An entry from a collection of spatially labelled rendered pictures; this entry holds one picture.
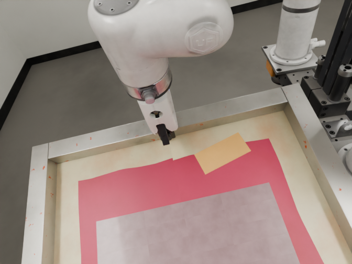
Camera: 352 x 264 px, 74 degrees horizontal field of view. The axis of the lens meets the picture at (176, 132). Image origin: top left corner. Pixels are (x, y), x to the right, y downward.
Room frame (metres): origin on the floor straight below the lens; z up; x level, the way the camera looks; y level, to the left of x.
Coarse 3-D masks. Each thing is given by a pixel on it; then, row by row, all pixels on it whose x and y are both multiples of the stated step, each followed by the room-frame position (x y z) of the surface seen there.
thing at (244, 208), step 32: (192, 160) 0.27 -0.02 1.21; (256, 160) 0.24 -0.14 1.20; (192, 192) 0.21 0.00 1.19; (224, 192) 0.20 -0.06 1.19; (256, 192) 0.18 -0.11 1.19; (288, 192) 0.17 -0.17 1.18; (192, 224) 0.16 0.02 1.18; (224, 224) 0.14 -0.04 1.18; (256, 224) 0.13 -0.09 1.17; (288, 224) 0.12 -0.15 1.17; (192, 256) 0.11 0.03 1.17; (224, 256) 0.10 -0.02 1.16; (256, 256) 0.08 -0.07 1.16; (288, 256) 0.07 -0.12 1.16; (320, 256) 0.06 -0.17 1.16
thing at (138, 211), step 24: (144, 168) 0.28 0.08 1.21; (168, 168) 0.27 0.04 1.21; (96, 192) 0.26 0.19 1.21; (120, 192) 0.25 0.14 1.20; (144, 192) 0.24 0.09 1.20; (168, 192) 0.22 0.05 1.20; (96, 216) 0.22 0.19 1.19; (120, 216) 0.20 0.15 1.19; (144, 216) 0.19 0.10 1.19; (168, 216) 0.18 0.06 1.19; (96, 240) 0.18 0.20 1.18; (120, 240) 0.16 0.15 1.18; (144, 240) 0.15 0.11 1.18; (168, 240) 0.14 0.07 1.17
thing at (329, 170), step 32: (256, 96) 0.34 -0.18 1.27; (288, 96) 0.32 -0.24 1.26; (128, 128) 0.35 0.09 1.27; (192, 128) 0.33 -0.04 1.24; (320, 128) 0.24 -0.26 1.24; (32, 160) 0.34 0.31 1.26; (64, 160) 0.34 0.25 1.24; (320, 160) 0.19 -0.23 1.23; (32, 192) 0.28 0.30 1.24; (32, 224) 0.22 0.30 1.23; (32, 256) 0.17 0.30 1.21
